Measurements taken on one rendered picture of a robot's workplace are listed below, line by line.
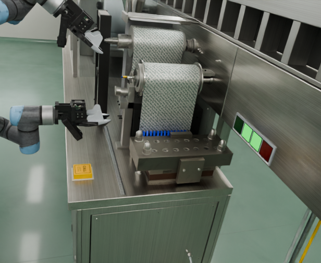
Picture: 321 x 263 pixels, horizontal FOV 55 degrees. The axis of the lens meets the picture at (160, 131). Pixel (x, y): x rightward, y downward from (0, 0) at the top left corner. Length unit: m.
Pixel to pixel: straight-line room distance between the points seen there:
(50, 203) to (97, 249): 1.21
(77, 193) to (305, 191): 0.76
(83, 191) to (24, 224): 1.23
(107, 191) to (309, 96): 0.75
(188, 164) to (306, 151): 0.47
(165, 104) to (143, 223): 0.49
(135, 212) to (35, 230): 1.20
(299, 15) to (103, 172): 0.88
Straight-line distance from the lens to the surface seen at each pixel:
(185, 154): 1.21
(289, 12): 1.02
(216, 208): 1.38
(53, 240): 2.25
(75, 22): 1.18
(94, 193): 1.18
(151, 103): 1.27
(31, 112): 1.22
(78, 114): 1.22
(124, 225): 1.27
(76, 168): 1.26
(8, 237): 2.33
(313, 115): 0.90
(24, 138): 1.26
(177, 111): 1.33
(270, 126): 1.04
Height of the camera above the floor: 1.67
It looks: 28 degrees down
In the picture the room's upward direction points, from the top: 8 degrees clockwise
